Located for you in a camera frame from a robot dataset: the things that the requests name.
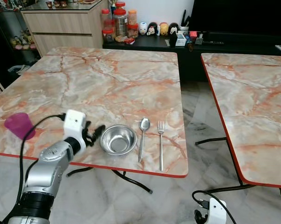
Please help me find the light wooden cabinet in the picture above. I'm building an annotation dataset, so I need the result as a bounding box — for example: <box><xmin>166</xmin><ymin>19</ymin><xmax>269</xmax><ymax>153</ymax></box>
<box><xmin>21</xmin><ymin>0</ymin><xmax>109</xmax><ymax>56</ymax></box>

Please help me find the black television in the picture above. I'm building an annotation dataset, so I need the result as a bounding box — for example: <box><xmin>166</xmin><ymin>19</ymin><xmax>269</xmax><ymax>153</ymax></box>
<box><xmin>186</xmin><ymin>0</ymin><xmax>281</xmax><ymax>36</ymax></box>

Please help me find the glass display shelf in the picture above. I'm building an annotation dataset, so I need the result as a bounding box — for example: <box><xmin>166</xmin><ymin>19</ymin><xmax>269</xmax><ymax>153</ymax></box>
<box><xmin>0</xmin><ymin>7</ymin><xmax>42</xmax><ymax>68</ymax></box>

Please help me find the marble-top folding table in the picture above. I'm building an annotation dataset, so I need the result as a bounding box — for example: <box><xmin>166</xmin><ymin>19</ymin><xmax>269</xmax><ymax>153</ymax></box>
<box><xmin>195</xmin><ymin>52</ymin><xmax>281</xmax><ymax>202</ymax></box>
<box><xmin>0</xmin><ymin>47</ymin><xmax>189</xmax><ymax>195</ymax></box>

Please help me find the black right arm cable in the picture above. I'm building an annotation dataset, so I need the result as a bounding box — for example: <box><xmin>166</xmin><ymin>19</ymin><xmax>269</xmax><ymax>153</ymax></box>
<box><xmin>191</xmin><ymin>189</ymin><xmax>237</xmax><ymax>224</ymax></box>

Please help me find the stainless steel bowl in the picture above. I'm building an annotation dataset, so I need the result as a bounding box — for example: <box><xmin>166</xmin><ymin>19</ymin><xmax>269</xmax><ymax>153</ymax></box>
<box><xmin>99</xmin><ymin>124</ymin><xmax>138</xmax><ymax>156</ymax></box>

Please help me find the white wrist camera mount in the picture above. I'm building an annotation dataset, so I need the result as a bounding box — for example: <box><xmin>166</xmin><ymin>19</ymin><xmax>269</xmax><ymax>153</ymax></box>
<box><xmin>204</xmin><ymin>198</ymin><xmax>228</xmax><ymax>224</ymax></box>
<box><xmin>63</xmin><ymin>110</ymin><xmax>88</xmax><ymax>141</ymax></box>

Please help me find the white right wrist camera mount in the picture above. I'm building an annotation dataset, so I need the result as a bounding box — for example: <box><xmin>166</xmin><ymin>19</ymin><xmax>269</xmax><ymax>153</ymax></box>
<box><xmin>204</xmin><ymin>198</ymin><xmax>228</xmax><ymax>224</ymax></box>

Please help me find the yellow round figurine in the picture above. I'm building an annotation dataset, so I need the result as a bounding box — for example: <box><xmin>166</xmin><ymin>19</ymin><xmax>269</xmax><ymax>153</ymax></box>
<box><xmin>159</xmin><ymin>22</ymin><xmax>169</xmax><ymax>37</ymax></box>

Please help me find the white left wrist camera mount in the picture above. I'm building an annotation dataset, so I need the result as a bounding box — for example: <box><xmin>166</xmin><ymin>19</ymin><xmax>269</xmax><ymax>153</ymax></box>
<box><xmin>63</xmin><ymin>110</ymin><xmax>88</xmax><ymax>141</ymax></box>

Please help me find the small white box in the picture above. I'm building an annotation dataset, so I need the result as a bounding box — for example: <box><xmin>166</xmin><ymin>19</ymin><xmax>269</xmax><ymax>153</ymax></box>
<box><xmin>175</xmin><ymin>33</ymin><xmax>187</xmax><ymax>47</ymax></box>

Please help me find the purple plastic cup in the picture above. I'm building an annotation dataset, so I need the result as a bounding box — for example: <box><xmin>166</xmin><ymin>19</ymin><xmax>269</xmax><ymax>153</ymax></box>
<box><xmin>4</xmin><ymin>112</ymin><xmax>36</xmax><ymax>141</ymax></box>

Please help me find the large red-lidded jar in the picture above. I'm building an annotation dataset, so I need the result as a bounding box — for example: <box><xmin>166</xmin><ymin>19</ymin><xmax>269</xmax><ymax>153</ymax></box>
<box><xmin>113</xmin><ymin>8</ymin><xmax>128</xmax><ymax>41</ymax></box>

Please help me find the steel fork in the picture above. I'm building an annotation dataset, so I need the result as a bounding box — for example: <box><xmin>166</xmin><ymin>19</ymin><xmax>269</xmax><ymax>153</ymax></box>
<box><xmin>157</xmin><ymin>120</ymin><xmax>166</xmax><ymax>172</ymax></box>

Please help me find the steel spoon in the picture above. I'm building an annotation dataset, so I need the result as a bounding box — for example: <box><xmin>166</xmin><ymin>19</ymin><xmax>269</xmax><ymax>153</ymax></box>
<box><xmin>138</xmin><ymin>117</ymin><xmax>152</xmax><ymax>163</ymax></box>

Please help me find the white round figurine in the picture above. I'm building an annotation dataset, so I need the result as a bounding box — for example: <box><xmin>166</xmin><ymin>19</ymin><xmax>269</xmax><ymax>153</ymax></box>
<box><xmin>139</xmin><ymin>21</ymin><xmax>148</xmax><ymax>36</ymax></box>

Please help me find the small red-lidded jar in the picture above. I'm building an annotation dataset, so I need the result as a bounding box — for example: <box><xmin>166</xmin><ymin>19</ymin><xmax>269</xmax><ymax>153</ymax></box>
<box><xmin>102</xmin><ymin>29</ymin><xmax>114</xmax><ymax>43</ymax></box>
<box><xmin>127</xmin><ymin>24</ymin><xmax>139</xmax><ymax>39</ymax></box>

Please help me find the orange-lidded jar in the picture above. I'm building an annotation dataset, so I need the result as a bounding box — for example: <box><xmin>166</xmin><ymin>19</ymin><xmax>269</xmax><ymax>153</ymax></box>
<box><xmin>128</xmin><ymin>9</ymin><xmax>138</xmax><ymax>26</ymax></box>

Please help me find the black round figurine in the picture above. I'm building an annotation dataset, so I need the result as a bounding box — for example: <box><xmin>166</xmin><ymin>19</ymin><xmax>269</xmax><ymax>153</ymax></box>
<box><xmin>169</xmin><ymin>22</ymin><xmax>180</xmax><ymax>38</ymax></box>

